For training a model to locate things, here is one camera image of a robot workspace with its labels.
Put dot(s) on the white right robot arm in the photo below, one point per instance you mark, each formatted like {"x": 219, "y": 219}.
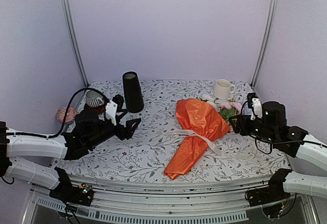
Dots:
{"x": 314, "y": 152}

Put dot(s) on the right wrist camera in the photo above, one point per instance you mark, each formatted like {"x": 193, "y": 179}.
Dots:
{"x": 255, "y": 105}

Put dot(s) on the striped black white cup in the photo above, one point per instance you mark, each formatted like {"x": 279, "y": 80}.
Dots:
{"x": 94, "y": 99}

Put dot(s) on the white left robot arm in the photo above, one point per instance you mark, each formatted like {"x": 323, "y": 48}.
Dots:
{"x": 16, "y": 145}

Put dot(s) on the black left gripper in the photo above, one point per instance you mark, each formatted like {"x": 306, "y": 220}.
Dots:
{"x": 129, "y": 132}

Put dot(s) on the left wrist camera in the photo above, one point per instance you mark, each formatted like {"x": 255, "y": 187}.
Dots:
{"x": 116, "y": 103}

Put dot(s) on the artificial flower bouquet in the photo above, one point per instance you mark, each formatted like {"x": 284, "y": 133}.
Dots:
{"x": 225, "y": 108}

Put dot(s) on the aluminium front rail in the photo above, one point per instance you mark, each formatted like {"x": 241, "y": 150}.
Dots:
{"x": 128, "y": 202}

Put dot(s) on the cream printed ribbon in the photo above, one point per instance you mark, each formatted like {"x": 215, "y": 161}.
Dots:
{"x": 195, "y": 144}

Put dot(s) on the cream ceramic mug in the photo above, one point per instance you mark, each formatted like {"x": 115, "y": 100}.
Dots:
{"x": 223, "y": 89}

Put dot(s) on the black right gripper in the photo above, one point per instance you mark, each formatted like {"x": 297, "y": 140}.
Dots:
{"x": 242, "y": 122}

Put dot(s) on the floral patterned tablecloth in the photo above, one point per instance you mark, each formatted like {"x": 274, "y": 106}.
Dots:
{"x": 144, "y": 157}

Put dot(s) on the orange wrapping paper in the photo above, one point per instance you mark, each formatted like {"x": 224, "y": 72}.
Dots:
{"x": 200, "y": 117}

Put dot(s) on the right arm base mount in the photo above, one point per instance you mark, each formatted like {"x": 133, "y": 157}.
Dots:
{"x": 271, "y": 193}

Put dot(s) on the tall black vase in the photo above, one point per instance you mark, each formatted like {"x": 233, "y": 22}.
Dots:
{"x": 132, "y": 92}

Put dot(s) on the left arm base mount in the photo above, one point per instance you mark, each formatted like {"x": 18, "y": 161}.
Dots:
{"x": 67, "y": 193}

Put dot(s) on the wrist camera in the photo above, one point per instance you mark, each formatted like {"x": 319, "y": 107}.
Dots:
{"x": 116, "y": 103}
{"x": 255, "y": 105}

